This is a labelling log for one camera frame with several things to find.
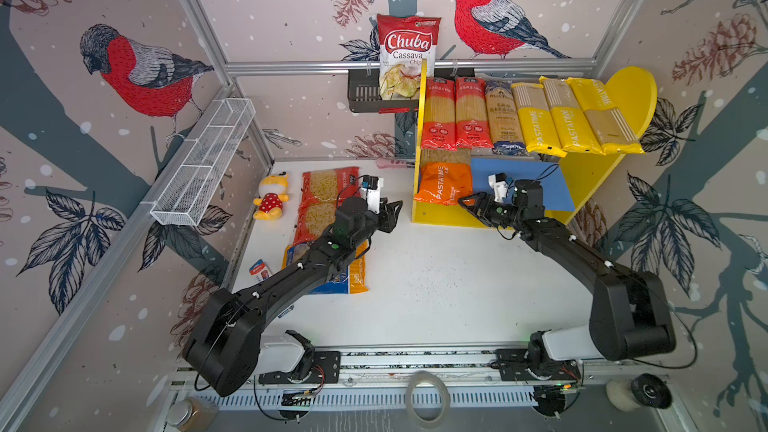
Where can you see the red macaroni bag far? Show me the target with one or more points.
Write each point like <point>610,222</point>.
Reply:
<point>330,185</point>

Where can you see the yellow Pastatime spaghetti bag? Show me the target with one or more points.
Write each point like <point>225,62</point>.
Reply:
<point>574,131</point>
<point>536,121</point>
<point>605,118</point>

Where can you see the white mesh wall shelf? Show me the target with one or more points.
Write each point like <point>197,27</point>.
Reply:
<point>190,191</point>

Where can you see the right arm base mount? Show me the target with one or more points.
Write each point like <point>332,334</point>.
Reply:
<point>533,363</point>

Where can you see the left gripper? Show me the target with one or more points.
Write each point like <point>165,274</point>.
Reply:
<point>387,218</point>

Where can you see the red macaroni bag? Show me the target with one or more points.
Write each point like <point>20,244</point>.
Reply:
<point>330,185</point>
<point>313,218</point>

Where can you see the glass jar with lid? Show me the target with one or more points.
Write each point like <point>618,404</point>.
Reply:
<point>191,414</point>

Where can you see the dark blue spaghetti bag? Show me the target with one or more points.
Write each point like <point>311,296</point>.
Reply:
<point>503,120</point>

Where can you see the yellow shelf pink blue boards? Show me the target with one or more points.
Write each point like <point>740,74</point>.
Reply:
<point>578,177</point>

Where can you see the yellow plush toy red dress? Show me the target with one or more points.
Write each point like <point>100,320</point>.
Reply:
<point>272,195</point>

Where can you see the clear tape roll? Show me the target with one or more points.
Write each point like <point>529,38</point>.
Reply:
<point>427,400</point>

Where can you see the red macaroni bag near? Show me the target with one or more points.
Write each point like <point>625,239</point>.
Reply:
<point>313,218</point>

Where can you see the black white roller wheel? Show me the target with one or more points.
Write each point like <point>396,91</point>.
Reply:
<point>645,390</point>

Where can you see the orange Pastatime macaroni bag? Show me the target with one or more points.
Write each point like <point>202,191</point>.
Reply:
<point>444,176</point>

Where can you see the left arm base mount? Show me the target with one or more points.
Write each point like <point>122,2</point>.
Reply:
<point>290,358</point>

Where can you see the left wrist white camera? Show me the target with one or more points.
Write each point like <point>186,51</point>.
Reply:
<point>370,190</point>

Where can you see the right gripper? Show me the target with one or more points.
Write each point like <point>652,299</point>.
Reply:
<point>481,201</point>

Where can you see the red Chuba cassava chips bag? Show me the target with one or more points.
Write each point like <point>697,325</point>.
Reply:
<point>405,43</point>

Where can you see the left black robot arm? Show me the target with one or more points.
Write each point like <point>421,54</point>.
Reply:
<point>225,344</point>

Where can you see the blue macaroni bag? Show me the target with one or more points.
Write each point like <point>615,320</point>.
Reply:
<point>352,281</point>

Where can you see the black wire wall basket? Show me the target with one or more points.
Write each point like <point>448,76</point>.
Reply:
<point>366,93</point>

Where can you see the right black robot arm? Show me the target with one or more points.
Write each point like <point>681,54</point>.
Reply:
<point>630,317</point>

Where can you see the red spaghetti bag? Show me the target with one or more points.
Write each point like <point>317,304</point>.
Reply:
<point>439,123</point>
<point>472,127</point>

